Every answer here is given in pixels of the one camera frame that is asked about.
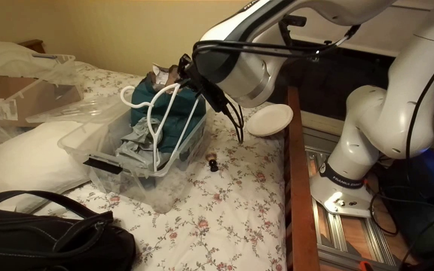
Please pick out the clear plastic bag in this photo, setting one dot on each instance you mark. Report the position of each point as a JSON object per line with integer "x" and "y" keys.
{"x": 6, "y": 58}

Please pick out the metal robot mounting platform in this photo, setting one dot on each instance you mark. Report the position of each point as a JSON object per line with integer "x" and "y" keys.
{"x": 331, "y": 235}

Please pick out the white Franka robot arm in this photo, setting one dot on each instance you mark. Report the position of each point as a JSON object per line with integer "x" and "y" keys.
{"x": 391, "y": 126}

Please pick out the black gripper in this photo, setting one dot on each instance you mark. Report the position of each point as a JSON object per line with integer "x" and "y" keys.
{"x": 195, "y": 80}

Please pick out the white pillow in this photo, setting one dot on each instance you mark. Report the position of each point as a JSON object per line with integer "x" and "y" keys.
{"x": 36, "y": 160}

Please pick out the white oval object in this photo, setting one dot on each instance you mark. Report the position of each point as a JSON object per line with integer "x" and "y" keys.
{"x": 269, "y": 121}

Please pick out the white clothing hanger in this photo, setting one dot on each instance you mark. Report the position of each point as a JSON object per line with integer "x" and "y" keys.
{"x": 150, "y": 136}

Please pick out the small dark bottle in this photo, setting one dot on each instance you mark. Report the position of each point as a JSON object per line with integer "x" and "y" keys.
{"x": 212, "y": 163}

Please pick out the small orange object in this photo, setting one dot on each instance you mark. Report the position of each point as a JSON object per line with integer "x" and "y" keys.
{"x": 366, "y": 267}

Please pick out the teal clothing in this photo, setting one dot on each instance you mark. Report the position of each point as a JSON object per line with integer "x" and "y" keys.
{"x": 176, "y": 113}

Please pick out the dark equipment box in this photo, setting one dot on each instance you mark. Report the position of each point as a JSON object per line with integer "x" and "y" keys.
{"x": 428, "y": 211}

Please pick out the floral bedsheet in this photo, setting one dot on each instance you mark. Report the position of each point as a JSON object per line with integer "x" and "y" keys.
{"x": 226, "y": 226}

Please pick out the crumpled brown white paper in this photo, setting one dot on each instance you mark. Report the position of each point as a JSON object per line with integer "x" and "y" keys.
{"x": 161, "y": 77}

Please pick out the grey-blue crumpled cloth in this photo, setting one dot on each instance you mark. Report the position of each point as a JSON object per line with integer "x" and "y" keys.
{"x": 138, "y": 138}

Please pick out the dark cabinet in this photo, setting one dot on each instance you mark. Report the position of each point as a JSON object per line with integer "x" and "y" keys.
{"x": 327, "y": 85}

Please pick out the clear plastic container box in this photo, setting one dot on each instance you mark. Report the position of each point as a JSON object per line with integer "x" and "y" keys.
{"x": 143, "y": 193}

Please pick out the brown cardboard box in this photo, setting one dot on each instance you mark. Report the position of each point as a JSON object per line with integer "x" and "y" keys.
{"x": 25, "y": 92}

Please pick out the white furniture panel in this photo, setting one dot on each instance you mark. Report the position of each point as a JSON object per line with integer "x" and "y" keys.
{"x": 367, "y": 35}

